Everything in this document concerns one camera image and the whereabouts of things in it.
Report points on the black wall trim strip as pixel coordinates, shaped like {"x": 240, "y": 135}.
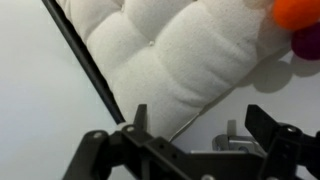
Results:
{"x": 86, "y": 66}

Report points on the large white tufted cushion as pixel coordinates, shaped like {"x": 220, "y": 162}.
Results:
{"x": 173, "y": 56}

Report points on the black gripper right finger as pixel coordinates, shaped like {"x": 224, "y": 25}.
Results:
{"x": 286, "y": 153}

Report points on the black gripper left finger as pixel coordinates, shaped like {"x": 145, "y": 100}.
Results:
{"x": 133, "y": 156}

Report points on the multicolour felt ball garland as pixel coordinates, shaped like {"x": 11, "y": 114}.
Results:
{"x": 296, "y": 13}

